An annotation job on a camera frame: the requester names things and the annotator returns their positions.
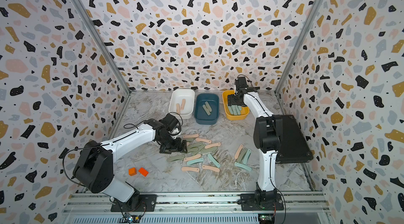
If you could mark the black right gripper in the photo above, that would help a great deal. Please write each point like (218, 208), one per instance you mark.
(230, 100)

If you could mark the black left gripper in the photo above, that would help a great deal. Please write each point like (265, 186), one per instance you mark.
(177, 148)

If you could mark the mint knife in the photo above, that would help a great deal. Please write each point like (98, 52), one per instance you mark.
(235, 110)
(246, 156)
(195, 161)

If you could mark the pink knife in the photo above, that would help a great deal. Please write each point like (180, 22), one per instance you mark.
(183, 104)
(238, 152)
(194, 157)
(213, 145)
(190, 136)
(211, 168)
(190, 169)
(178, 108)

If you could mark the green knife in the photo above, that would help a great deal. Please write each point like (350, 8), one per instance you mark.
(175, 158)
(208, 107)

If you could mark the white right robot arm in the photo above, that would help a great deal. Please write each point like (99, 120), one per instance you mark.
(265, 138)

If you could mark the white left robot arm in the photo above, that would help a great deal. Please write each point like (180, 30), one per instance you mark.
(95, 166)

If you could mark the yellow storage box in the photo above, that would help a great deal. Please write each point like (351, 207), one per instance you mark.
(228, 111)

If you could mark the white storage box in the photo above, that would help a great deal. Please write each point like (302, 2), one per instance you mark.
(176, 97)

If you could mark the dark teal storage box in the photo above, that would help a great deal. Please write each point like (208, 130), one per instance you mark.
(201, 113)

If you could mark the pink knife top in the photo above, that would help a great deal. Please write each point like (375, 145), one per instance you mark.
(190, 136)

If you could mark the orange block large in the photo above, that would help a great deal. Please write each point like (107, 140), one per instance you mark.
(143, 172)

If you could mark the orange block small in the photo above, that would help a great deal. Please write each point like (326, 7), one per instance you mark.
(132, 171)

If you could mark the mint knife horizontal right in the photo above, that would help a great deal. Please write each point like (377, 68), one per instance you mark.
(243, 166)

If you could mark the black case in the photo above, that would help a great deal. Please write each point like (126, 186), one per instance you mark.
(293, 145)

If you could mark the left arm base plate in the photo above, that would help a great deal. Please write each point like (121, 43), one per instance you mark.
(137, 203)

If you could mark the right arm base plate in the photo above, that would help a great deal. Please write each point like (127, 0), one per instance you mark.
(257, 202)

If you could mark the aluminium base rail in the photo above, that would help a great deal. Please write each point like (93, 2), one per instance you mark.
(293, 207)

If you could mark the aluminium frame post right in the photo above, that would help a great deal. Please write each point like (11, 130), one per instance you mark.
(304, 31)

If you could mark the aluminium frame post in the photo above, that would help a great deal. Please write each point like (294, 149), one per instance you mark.
(304, 31)
(100, 44)

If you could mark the aluminium frame post left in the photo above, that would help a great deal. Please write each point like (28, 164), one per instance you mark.
(100, 44)

